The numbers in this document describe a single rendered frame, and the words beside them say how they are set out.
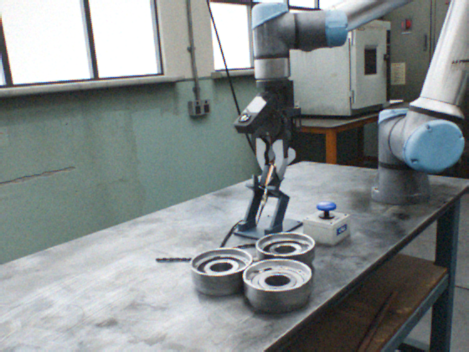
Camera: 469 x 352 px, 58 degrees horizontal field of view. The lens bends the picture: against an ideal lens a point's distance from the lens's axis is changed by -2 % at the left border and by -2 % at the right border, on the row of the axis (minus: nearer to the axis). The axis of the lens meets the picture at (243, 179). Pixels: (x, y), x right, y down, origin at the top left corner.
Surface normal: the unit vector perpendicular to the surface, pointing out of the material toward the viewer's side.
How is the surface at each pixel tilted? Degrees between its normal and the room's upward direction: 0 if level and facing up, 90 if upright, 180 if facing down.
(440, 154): 97
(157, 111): 90
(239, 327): 0
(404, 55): 90
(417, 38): 90
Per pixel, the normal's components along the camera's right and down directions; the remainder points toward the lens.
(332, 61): -0.67, 0.23
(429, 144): -0.02, 0.37
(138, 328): -0.07, -0.97
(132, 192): 0.74, 0.11
